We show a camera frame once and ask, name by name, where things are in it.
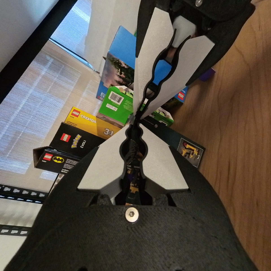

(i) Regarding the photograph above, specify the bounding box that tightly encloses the yellow flamingo toy box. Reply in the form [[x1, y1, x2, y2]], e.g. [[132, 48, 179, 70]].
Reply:
[[64, 106, 120, 140]]

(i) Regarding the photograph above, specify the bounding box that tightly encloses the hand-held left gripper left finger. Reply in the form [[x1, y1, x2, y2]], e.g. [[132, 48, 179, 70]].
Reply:
[[77, 125, 133, 205]]

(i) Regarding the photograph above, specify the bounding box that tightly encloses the green toy box white edge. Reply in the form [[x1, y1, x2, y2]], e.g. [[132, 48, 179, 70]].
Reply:
[[96, 86, 174, 128]]

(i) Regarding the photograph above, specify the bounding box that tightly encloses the small blue toy box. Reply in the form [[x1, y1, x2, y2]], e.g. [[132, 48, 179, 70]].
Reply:
[[163, 86, 189, 106]]

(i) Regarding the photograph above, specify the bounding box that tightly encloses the wooden desk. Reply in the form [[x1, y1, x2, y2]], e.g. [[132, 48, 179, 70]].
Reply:
[[169, 0, 271, 271]]

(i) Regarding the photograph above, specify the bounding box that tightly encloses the small black yellow toy box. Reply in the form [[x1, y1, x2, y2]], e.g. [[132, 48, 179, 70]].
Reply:
[[124, 117, 206, 206]]

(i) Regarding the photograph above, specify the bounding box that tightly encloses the person's right hand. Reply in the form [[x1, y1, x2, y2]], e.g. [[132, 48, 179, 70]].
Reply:
[[166, 47, 178, 62]]

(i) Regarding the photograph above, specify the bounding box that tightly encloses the black bat logo toy box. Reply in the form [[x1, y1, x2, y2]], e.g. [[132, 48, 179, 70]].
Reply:
[[33, 146, 83, 175]]

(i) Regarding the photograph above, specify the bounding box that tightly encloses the white cardboard box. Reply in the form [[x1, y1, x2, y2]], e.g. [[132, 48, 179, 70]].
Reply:
[[85, 0, 140, 77]]

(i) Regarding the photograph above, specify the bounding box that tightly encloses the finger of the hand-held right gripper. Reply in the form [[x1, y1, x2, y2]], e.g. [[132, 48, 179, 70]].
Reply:
[[133, 7, 176, 116], [139, 35, 216, 119]]

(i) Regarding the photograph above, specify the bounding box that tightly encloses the black toy box yellow logo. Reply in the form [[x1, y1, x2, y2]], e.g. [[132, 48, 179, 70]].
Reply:
[[49, 122, 106, 157]]

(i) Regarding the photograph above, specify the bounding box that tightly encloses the purple tape roll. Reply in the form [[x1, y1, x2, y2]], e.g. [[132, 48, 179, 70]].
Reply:
[[199, 67, 217, 82]]

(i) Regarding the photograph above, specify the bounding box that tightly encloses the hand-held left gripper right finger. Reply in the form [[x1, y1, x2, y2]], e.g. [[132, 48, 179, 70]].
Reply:
[[138, 124, 189, 201]]

